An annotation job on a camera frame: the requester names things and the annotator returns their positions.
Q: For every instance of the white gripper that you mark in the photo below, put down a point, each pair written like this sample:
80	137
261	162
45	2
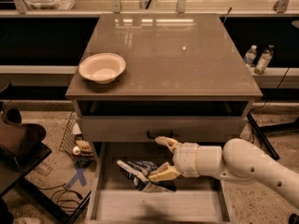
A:
186	159

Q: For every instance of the blue chip bag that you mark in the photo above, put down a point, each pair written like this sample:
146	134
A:
138	172

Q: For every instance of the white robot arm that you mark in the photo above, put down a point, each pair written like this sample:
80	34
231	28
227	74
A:
237	161

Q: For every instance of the open middle drawer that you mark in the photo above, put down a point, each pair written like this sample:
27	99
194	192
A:
114	200

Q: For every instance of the grey drawer cabinet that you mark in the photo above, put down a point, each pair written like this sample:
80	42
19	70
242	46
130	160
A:
177	65

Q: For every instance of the blue tape cross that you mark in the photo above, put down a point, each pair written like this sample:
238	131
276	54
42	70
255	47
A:
78	176

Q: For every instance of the black stand leg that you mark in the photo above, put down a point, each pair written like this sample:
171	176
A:
262	138

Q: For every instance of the white paper bowl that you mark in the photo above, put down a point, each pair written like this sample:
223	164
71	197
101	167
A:
102	68

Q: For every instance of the clear water bottle blue label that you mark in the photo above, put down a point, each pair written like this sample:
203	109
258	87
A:
250	56

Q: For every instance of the clear water bottle green label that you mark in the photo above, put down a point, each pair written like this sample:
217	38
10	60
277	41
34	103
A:
264	60

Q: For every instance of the dark brown chair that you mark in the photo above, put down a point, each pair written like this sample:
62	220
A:
21	148

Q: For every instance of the closed top drawer black handle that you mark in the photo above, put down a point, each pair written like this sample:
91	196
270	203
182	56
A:
145	129

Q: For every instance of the wire mesh basket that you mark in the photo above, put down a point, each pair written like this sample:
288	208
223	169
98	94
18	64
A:
72	134

